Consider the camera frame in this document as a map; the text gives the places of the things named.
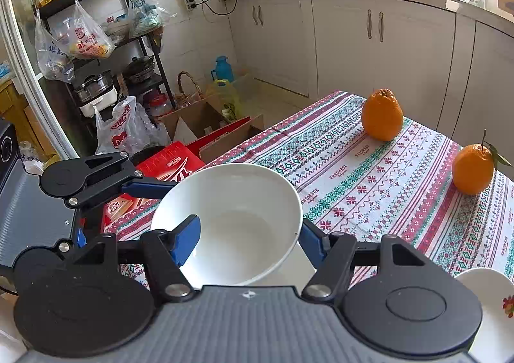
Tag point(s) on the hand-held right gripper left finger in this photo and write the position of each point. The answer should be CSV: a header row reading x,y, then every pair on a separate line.
x,y
186,240

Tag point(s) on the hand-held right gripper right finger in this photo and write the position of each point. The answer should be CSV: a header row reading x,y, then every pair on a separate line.
x,y
312,244

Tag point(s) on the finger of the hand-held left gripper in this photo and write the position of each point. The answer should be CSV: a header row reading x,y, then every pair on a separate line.
x,y
80,237
148,189

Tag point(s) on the white plate with flower print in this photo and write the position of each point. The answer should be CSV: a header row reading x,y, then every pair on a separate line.
x,y
486,319

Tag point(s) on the red printed box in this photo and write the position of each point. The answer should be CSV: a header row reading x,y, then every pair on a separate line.
x,y
168,166

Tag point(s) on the clear plastic bags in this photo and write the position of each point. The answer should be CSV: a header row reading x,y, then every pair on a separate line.
x,y
150,128

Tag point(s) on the white bag with red print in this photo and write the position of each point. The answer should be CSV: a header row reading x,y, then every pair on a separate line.
x,y
116,134

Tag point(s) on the striped patterned tablecloth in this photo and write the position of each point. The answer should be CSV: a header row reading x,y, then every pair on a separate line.
x,y
361,186

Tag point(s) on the open cardboard box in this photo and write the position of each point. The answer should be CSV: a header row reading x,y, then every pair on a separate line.
x,y
192,118

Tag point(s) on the jar with red lid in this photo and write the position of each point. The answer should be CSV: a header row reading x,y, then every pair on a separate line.
x,y
157,105

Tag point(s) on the white electric pot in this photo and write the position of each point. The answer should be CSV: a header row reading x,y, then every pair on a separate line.
x,y
100,104

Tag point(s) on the wicker basket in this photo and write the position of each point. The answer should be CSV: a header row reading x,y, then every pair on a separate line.
x,y
188,96

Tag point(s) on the steel steamer pot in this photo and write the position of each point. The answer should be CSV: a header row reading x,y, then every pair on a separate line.
x,y
94,86

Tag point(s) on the yellow plastic bag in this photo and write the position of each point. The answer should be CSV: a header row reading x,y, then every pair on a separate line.
x,y
225,98

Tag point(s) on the black lidded pot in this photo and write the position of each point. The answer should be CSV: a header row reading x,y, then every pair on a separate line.
x,y
138,70

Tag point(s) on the black metal shelf rack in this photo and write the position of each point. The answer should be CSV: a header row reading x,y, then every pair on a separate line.
x,y
156,62

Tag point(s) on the blue thermos jug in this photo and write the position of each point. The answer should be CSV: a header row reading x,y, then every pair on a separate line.
x,y
222,70

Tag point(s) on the orange with bumpy top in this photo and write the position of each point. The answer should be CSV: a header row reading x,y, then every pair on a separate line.
x,y
382,116

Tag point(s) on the hanging clear plastic bag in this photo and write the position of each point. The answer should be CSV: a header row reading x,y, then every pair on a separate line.
x,y
52,58

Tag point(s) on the glass sliding door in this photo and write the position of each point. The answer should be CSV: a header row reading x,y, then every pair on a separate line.
x,y
24,49

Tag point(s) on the hanging bag with orange print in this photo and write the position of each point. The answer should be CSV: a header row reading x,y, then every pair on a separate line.
x,y
88,39

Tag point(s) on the orange with leafy stem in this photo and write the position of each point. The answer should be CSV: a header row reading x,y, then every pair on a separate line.
x,y
472,170

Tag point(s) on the hanging bag with blue packets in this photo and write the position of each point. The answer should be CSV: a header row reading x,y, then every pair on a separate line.
x,y
144,9

